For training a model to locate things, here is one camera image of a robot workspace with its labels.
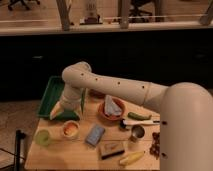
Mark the green plastic tray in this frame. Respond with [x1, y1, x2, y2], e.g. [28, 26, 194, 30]
[37, 76, 85, 121]

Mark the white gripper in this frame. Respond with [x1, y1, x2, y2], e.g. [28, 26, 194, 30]
[49, 85, 84, 120]

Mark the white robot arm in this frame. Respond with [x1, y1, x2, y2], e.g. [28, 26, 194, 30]
[51, 61, 213, 171]

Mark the green cucumber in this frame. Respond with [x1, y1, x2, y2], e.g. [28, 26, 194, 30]
[127, 112, 152, 121]

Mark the orange bowl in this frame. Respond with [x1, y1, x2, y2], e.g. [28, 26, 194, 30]
[98, 96, 125, 121]

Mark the metal cup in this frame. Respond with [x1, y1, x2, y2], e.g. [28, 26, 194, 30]
[130, 125, 145, 142]

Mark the bunch of dark grapes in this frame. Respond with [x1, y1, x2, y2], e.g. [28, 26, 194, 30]
[149, 132, 160, 158]

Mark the green plastic cup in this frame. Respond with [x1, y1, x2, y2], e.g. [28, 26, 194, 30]
[35, 130, 51, 146]

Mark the black stand left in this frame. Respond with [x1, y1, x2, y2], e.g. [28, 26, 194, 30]
[14, 130, 26, 171]

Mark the yellow corn cob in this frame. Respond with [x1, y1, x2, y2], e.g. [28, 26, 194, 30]
[119, 151, 145, 166]

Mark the white cloth in bowl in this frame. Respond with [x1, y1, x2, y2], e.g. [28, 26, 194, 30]
[104, 95, 122, 116]

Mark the blue sponge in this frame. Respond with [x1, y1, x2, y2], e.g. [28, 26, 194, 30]
[85, 125, 105, 146]

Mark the orange apple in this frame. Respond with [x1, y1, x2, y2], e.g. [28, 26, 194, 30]
[64, 123, 78, 136]

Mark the white paper cup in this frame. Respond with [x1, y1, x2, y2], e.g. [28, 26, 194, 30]
[61, 120, 79, 140]

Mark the white handled brush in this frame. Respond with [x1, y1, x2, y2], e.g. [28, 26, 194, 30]
[120, 119, 159, 130]

